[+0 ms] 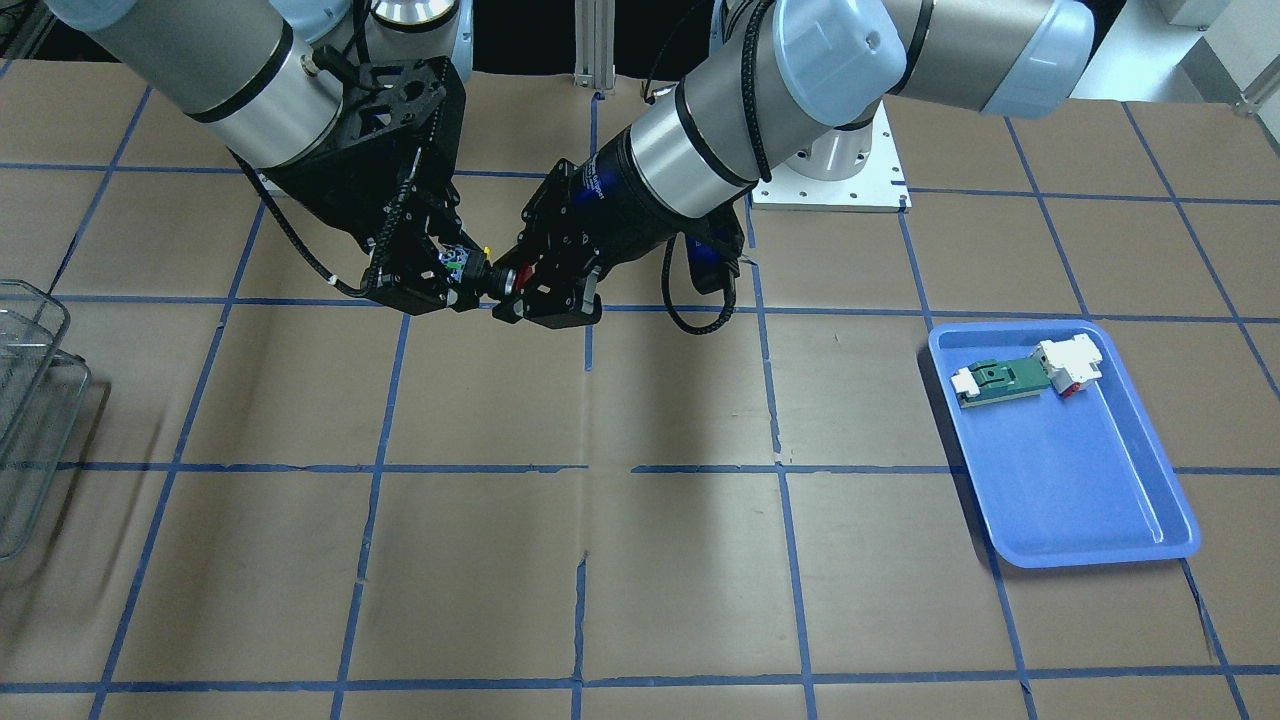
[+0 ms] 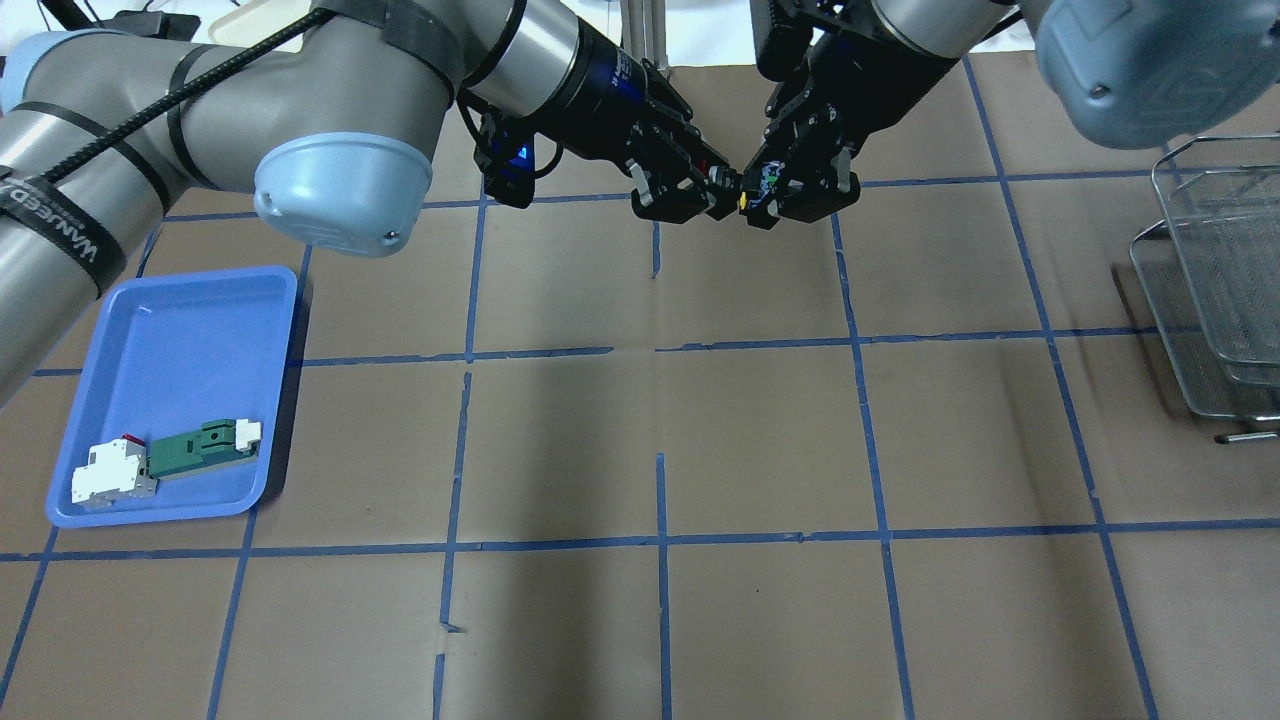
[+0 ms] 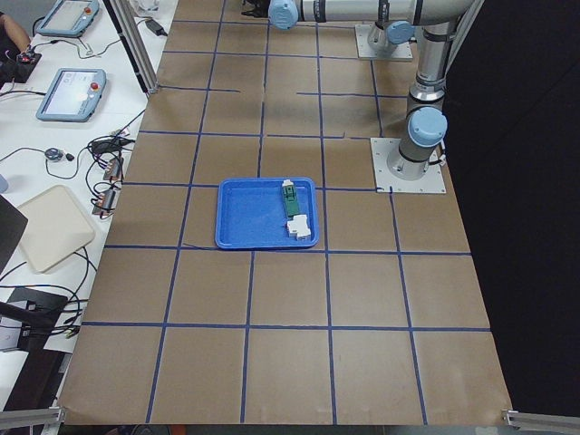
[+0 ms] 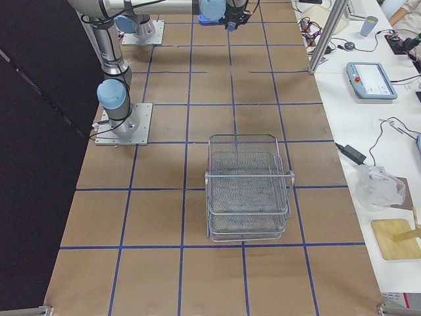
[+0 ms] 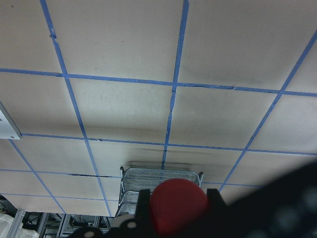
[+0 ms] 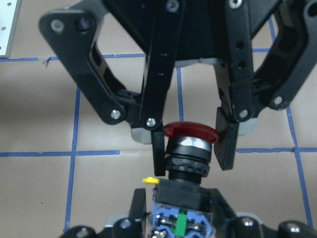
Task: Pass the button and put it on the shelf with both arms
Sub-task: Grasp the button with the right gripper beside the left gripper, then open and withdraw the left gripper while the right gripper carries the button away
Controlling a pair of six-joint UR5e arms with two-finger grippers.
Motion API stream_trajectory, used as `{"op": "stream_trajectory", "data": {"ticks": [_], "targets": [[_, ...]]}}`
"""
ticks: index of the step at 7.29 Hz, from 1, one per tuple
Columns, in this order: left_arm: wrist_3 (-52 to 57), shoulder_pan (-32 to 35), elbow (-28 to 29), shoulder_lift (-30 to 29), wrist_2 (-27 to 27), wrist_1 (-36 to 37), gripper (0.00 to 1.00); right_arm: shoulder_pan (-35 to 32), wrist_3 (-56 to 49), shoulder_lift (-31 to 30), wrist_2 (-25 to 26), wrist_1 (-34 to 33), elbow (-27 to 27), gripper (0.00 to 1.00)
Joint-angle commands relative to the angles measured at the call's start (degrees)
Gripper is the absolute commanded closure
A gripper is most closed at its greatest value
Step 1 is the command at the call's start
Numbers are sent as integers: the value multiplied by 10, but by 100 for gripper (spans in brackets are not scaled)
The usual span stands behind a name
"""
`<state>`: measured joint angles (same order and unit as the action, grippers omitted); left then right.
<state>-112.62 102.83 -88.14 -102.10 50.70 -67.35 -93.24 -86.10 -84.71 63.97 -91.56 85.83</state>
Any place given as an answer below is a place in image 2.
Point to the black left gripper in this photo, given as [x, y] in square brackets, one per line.
[612, 100]

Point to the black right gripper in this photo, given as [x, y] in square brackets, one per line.
[862, 92]

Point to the red emergency stop button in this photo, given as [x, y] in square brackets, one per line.
[735, 191]

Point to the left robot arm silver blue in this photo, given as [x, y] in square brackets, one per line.
[331, 124]

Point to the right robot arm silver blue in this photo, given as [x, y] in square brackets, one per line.
[1130, 75]

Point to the blue plastic tray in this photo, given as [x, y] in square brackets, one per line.
[168, 353]

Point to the green terminal block module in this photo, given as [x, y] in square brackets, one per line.
[216, 443]

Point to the white circuit breaker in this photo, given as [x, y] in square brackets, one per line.
[114, 470]

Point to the aluminium frame post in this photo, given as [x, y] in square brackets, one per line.
[644, 31]

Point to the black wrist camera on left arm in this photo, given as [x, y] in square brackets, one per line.
[506, 160]

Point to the silver wire mesh shelf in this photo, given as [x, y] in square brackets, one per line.
[1208, 269]

